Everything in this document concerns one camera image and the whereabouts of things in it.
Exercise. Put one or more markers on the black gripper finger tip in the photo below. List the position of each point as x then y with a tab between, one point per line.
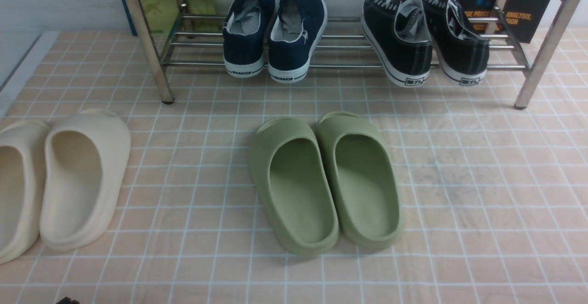
68	300

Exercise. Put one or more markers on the left cream foam slide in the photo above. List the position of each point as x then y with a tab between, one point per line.
22	186

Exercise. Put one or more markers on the green foam slide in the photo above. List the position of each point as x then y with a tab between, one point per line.
361	178
286	166

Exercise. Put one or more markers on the right green foam slide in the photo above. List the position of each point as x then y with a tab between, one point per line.
361	178

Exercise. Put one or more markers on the blue and green box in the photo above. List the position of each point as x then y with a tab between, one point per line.
161	15

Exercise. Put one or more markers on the navy slip-on shoe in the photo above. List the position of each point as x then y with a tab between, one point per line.
244	31
299	26

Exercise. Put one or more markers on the left black canvas sneaker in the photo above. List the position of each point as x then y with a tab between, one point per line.
398	32

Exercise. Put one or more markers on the right cream foam slide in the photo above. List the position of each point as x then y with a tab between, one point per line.
86	155

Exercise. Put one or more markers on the black poster board orange text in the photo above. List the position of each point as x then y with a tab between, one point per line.
523	16

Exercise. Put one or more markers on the black canvas sneaker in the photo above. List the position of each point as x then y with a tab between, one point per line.
398	32
462	53

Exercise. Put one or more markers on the cream foam slide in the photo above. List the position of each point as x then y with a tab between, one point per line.
86	155
22	186

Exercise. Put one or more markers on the left green foam slide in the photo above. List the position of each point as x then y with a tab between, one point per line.
286	166

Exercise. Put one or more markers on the right black canvas sneaker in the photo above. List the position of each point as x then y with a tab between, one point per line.
462	53

